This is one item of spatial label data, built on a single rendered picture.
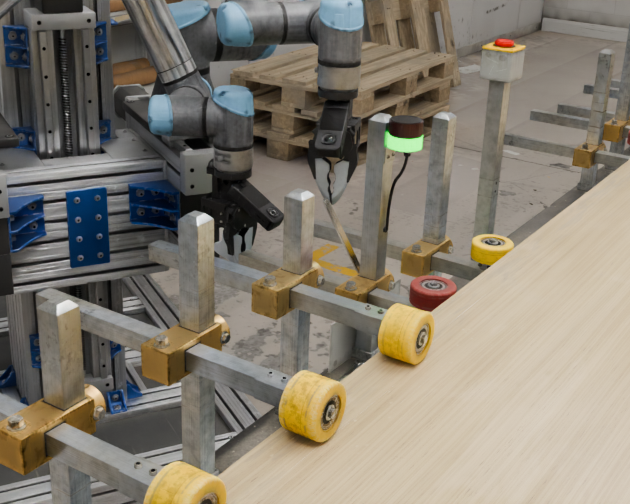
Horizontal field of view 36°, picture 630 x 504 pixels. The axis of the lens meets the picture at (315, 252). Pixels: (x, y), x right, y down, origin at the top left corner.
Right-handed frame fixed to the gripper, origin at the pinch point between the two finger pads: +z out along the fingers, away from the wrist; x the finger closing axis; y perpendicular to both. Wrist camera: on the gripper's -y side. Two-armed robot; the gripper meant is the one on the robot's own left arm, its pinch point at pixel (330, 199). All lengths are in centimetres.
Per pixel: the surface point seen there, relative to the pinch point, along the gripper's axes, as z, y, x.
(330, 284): 15.3, -3.5, -1.3
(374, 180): -5.1, -1.9, -8.1
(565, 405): 11, -42, -43
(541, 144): 19, 116, -37
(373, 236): 5.4, -2.1, -8.5
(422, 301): 11.8, -12.8, -19.3
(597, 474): 11, -58, -47
